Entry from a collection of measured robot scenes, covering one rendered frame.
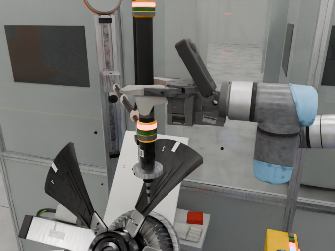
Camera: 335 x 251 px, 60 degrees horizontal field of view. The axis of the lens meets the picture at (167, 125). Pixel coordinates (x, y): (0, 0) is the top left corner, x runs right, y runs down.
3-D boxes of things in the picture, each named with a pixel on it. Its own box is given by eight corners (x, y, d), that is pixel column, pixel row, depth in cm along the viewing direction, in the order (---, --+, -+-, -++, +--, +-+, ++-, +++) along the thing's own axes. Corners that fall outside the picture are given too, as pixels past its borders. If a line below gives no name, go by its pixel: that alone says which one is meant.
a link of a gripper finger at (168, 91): (143, 97, 54) (190, 96, 55) (143, 89, 54) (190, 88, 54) (143, 91, 58) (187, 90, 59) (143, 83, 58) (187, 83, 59)
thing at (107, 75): (101, 88, 126) (99, 68, 123) (117, 87, 128) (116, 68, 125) (104, 94, 116) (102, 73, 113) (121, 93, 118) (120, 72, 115)
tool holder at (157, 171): (128, 163, 72) (126, 126, 68) (156, 159, 74) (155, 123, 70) (136, 182, 63) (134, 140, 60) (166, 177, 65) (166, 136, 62)
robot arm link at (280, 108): (313, 138, 50) (322, 89, 47) (248, 131, 53) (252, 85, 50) (307, 123, 57) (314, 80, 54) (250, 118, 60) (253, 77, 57)
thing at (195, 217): (187, 212, 147) (187, 209, 147) (203, 214, 146) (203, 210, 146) (186, 223, 140) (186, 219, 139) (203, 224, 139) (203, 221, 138)
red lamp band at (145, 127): (134, 124, 65) (134, 119, 65) (153, 122, 66) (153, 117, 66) (139, 131, 61) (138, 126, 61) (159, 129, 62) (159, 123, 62)
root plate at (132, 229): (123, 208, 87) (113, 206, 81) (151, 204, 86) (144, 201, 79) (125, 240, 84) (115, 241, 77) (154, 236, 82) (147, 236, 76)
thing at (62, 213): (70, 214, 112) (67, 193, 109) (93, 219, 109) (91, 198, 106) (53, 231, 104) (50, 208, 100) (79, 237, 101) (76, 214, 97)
